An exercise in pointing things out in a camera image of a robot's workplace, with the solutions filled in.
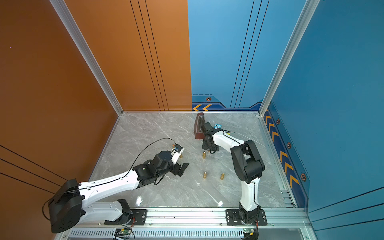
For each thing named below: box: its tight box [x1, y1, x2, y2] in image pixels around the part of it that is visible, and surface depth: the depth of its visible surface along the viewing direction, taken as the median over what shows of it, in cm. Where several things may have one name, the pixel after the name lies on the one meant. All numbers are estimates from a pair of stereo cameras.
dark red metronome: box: [194, 112, 205, 140], surface depth 96 cm
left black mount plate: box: [130, 209, 148, 226], surface depth 75 cm
